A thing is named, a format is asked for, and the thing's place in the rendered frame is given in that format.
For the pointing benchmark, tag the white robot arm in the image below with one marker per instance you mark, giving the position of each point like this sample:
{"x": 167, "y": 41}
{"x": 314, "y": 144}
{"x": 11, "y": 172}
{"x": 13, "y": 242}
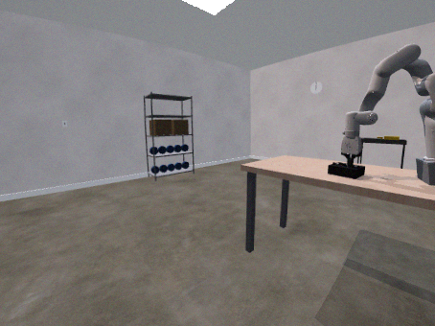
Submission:
{"x": 424, "y": 81}

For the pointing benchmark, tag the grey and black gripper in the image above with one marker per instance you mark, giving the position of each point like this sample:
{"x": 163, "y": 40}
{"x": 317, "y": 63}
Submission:
{"x": 351, "y": 145}

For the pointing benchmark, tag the black lighting desk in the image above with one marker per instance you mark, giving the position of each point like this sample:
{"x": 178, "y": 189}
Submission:
{"x": 353, "y": 172}

